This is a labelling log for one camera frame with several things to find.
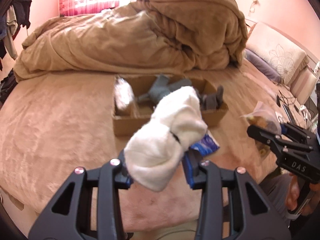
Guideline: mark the blue white wipes pack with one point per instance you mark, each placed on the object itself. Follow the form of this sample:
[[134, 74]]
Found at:
[[207, 145]]

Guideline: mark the purple grey pillow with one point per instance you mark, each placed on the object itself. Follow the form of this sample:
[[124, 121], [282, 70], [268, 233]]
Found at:
[[262, 66]]

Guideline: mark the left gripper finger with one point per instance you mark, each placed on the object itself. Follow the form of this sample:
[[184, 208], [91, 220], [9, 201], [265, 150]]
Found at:
[[299, 134], [274, 141]]

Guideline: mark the blue grey socks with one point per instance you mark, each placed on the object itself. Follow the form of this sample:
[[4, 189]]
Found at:
[[182, 88]]

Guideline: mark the black suitcase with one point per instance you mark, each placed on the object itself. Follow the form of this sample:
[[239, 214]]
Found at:
[[7, 85]]

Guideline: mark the dark clothes on rack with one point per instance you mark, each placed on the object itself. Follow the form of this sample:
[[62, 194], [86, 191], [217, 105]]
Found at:
[[16, 16]]

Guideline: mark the cream floral pillow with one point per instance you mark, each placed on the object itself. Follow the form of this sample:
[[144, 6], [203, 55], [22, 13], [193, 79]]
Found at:
[[283, 55]]

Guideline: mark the black smartphone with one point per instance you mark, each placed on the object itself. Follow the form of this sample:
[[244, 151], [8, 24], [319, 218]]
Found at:
[[289, 114]]

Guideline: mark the person's right hand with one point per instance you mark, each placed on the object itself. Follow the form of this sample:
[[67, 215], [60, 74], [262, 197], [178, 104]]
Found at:
[[293, 194]]

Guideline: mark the yellow tissue pack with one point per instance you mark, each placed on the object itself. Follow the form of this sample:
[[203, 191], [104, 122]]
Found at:
[[124, 96]]

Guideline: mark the brown cardboard box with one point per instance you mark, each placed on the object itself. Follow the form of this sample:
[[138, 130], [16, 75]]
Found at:
[[128, 123]]

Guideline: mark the white sock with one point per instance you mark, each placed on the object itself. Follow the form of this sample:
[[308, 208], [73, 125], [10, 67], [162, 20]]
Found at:
[[154, 152]]

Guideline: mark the cotton swabs bag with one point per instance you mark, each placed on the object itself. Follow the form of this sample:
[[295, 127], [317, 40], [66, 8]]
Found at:
[[264, 117]]

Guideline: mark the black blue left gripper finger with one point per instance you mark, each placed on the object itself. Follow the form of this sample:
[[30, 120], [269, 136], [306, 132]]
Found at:
[[233, 197], [87, 205]]

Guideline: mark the tan fleece duvet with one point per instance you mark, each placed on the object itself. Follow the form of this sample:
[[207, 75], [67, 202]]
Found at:
[[142, 37]]

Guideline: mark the striped cushion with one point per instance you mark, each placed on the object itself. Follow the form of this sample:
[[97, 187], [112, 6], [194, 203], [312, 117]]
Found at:
[[303, 85]]

